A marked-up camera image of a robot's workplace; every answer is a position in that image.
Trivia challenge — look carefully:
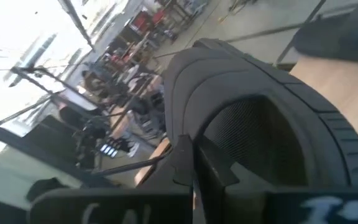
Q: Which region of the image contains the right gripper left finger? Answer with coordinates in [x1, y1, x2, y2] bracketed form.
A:
[141, 134, 195, 195]

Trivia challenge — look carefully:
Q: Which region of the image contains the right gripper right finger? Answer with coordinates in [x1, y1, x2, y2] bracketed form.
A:
[196, 136, 240, 224]

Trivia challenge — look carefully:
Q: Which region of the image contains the person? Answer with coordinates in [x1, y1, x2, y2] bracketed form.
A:
[124, 63, 142, 85]
[81, 70, 105, 94]

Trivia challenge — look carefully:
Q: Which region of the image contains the red chair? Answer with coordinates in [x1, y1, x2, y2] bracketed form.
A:
[131, 11, 150, 32]
[152, 9, 167, 26]

